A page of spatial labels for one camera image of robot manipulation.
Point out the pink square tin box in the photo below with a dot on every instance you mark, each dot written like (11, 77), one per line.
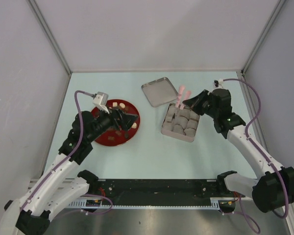
(181, 125)

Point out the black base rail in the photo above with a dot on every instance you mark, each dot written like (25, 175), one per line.
(160, 192)

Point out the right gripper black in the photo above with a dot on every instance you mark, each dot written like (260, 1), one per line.
(194, 102)

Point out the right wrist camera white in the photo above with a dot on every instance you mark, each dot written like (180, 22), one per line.
(218, 84)

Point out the silver tin lid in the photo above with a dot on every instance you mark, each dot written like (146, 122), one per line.
(159, 92)

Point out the red round plate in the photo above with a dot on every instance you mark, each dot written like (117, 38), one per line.
(114, 137)

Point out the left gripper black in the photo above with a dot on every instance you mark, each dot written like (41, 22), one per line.
(127, 120)

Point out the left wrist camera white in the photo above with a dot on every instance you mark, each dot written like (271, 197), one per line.
(100, 100)

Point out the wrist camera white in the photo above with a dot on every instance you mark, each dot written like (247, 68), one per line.
(218, 84)
(100, 100)

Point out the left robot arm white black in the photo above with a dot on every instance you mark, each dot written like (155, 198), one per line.
(32, 213)

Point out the white heart chocolate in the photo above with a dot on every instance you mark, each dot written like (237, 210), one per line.
(135, 125)

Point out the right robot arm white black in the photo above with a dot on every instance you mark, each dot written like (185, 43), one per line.
(273, 186)

